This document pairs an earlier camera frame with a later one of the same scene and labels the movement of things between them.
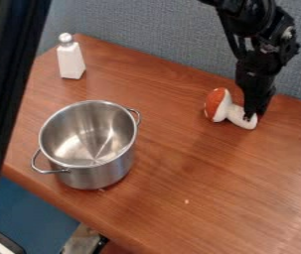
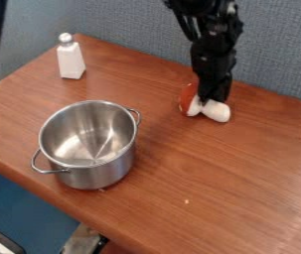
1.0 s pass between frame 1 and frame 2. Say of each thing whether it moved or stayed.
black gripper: moved
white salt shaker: stayed
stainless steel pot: stayed
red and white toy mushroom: moved
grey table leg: stayed
